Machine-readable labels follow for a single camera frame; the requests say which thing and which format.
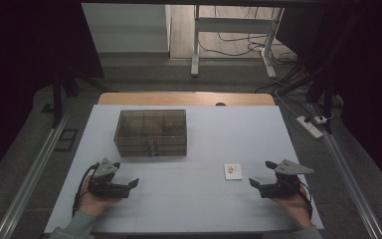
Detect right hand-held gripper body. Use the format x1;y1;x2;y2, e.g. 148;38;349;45
258;159;315;199

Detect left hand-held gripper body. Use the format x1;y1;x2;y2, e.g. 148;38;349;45
88;157;131;199

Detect smoky drawer with chrome knob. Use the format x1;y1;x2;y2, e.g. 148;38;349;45
117;145;188;157

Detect white card with cartoon print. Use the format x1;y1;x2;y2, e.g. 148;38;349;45
224;163;244;181

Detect smoky transparent drawer box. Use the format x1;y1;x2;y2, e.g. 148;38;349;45
113;109;188;157

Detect person's right hand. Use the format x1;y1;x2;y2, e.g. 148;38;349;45
273;185;312;230

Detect person's left hand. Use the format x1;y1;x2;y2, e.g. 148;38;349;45
78;180;122;218

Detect white power strip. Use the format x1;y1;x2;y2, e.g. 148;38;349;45
295;115;324;139

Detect white table mat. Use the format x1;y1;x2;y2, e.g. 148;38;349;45
44;105;324;234

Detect dark curtain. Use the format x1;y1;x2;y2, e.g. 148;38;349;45
274;0;382;200
0;0;105;188

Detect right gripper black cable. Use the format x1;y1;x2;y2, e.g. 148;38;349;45
297;179;314;221

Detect black floor frame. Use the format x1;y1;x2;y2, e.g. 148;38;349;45
54;128;80;153

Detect white power cable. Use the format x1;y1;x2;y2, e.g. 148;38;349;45
274;89;301;120

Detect metal floor rail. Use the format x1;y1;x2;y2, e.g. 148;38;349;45
307;103;382;239
0;108;73;239

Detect black floor cables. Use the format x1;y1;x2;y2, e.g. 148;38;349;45
198;6;301;94

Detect white desk frame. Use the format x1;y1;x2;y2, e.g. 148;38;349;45
190;4;285;80

